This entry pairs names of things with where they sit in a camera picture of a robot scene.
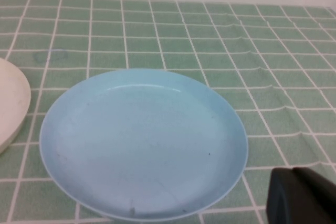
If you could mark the green white checked tablecloth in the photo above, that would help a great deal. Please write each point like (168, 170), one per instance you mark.
(183, 37)

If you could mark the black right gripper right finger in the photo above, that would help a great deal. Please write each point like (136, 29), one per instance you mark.
(315, 197)

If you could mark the white round plastic plate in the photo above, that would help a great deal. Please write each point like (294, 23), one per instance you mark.
(11, 103)

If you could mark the light blue round plastic plate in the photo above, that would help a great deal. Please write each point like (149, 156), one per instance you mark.
(144, 142)

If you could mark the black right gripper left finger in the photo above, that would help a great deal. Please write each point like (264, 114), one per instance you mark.
(279, 197)

